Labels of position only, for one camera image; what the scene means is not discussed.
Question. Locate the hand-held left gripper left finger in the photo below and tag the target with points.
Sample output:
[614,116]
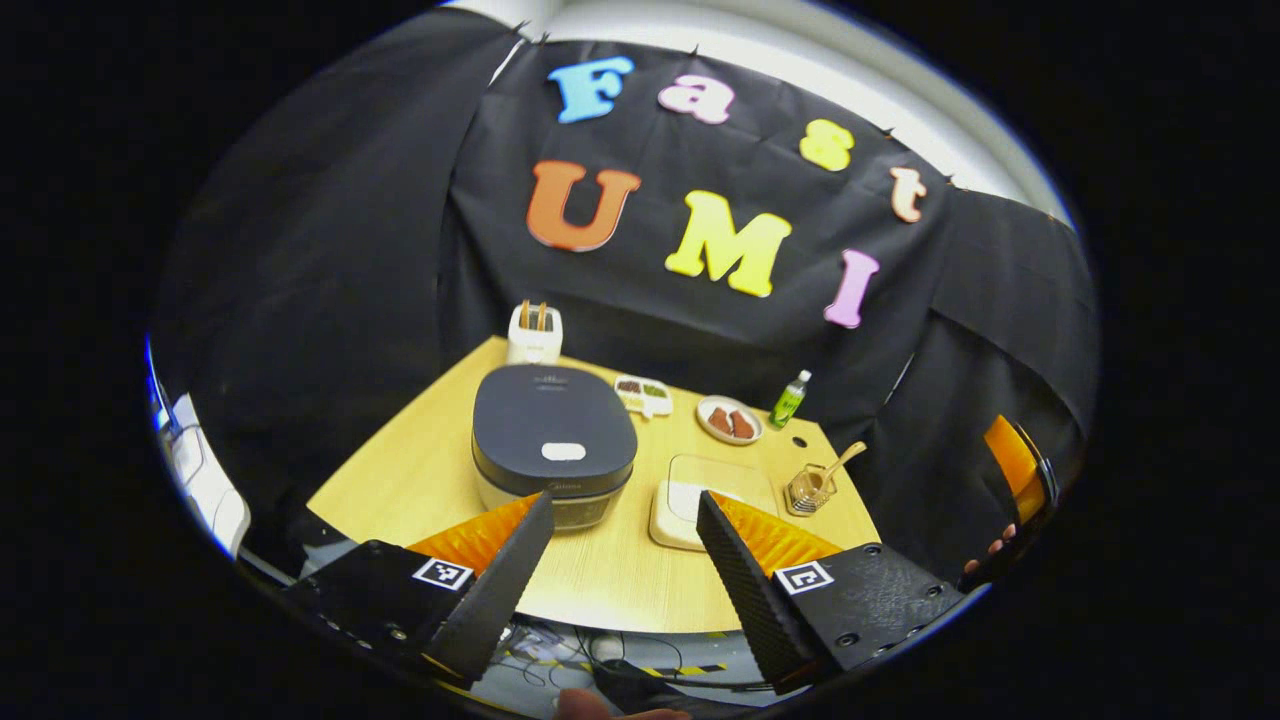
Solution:
[490,600]

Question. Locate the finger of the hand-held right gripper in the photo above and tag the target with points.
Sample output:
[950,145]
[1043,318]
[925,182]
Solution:
[1015,460]

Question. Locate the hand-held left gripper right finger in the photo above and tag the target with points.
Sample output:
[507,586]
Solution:
[760,610]

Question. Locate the clear container of rice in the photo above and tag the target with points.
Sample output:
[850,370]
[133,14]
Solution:
[690,500]

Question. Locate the dark grey rice cooker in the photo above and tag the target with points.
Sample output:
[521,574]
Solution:
[550,420]

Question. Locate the yellow black striped floor tape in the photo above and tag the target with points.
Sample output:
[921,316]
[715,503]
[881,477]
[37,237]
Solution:
[700,667]

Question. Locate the red-brown meat piece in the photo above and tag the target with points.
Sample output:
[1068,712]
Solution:
[742,425]
[719,421]

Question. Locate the white round plate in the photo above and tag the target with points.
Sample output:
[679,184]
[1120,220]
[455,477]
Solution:
[703,410]

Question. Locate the green drink bottle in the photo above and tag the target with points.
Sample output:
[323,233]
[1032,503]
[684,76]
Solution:
[788,403]

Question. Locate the white divided dish of beans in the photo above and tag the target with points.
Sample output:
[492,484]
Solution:
[643,395]

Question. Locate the white toaster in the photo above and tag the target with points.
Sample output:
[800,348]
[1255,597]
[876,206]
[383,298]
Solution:
[535,345]

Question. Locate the white side desk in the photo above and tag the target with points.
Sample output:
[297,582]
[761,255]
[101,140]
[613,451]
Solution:
[215,500]

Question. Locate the black backdrop cloth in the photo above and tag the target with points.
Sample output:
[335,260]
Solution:
[650,330]

